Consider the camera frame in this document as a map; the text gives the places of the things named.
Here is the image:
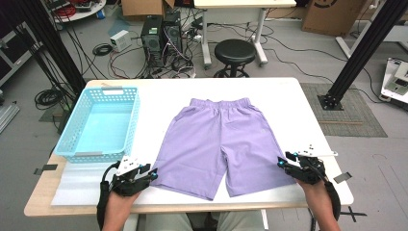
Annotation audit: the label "large coiled black cable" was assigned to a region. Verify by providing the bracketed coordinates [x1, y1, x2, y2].
[34, 88, 65, 111]

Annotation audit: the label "large printed cardboard box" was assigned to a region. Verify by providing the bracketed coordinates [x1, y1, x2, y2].
[301, 0, 373, 37]

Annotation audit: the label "black round stool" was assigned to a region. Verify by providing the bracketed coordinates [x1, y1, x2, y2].
[213, 38, 258, 79]

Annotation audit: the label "round white table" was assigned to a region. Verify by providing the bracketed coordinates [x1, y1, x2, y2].
[44, 0, 108, 23]

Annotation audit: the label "white machine panel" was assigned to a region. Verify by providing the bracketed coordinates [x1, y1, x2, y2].
[379, 57, 408, 105]

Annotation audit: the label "grey floor mat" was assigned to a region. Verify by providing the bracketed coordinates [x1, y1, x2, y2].
[299, 82, 389, 139]

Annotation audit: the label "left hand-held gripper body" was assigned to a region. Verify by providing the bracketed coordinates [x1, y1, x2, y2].
[109, 156, 152, 197]

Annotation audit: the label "person's legs in grey trousers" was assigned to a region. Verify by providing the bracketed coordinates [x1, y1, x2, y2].
[143, 210, 266, 231]

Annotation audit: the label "grey metal rail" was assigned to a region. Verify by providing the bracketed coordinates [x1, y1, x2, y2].
[0, 104, 20, 134]

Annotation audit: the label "tangle of computer cables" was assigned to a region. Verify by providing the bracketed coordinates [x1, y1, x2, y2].
[109, 18, 206, 80]

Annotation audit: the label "open computer tower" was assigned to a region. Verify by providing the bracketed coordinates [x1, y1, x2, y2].
[163, 11, 183, 56]

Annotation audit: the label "small coiled black cable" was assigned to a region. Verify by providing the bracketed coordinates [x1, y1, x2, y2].
[91, 42, 114, 57]

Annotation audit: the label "person's right hand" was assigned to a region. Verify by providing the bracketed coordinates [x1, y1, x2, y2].
[296, 178, 332, 214]

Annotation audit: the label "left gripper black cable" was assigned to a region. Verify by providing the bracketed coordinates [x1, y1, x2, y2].
[96, 161, 121, 231]

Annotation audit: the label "black tape cross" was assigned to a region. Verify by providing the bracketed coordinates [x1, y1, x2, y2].
[340, 206, 368, 223]

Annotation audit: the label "black metal frame post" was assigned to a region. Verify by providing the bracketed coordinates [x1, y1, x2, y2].
[13, 0, 87, 97]
[318, 0, 408, 112]

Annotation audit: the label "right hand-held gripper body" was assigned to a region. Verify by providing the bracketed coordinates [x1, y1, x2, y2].
[284, 143, 339, 186]

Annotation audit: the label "black chair seat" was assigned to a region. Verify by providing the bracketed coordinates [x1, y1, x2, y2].
[189, 212, 222, 231]

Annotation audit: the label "white foam mat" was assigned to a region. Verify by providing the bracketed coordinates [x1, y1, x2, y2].
[51, 85, 319, 206]

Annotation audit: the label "white desk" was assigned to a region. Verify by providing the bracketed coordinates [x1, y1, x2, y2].
[193, 0, 297, 70]

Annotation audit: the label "light blue plastic basket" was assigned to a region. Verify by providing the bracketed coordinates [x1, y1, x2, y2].
[53, 86, 141, 164]

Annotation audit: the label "purple shorts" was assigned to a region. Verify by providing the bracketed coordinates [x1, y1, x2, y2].
[149, 96, 297, 201]

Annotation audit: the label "black computer tower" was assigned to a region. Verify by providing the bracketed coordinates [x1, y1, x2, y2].
[140, 14, 165, 68]

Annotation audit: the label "black tape strip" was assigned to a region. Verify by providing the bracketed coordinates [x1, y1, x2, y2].
[33, 164, 59, 176]
[333, 171, 353, 185]

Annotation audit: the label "brown cardboard box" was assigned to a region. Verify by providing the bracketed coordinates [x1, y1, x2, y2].
[120, 0, 176, 17]

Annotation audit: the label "small white box device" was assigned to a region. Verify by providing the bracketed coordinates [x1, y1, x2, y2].
[109, 29, 133, 53]

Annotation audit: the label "grey metal rack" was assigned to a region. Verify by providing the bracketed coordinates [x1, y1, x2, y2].
[0, 22, 42, 88]

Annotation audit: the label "coiled red cable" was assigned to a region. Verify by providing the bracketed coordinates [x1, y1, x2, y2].
[54, 4, 77, 18]

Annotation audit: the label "person's left hand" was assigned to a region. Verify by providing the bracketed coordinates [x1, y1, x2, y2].
[101, 191, 141, 226]

